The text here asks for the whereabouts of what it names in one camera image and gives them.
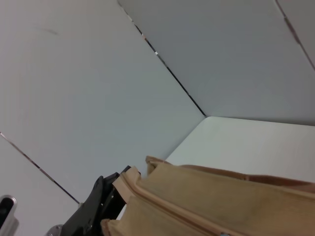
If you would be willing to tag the khaki canvas food bag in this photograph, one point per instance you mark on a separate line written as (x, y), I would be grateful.
(209, 201)

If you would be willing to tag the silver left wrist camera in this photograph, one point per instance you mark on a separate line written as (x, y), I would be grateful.
(8, 214)

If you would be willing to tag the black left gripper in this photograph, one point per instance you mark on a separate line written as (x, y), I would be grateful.
(81, 221)

